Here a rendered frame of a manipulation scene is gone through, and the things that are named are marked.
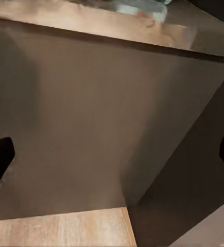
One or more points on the fridge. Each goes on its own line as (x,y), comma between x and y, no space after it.
(184,206)

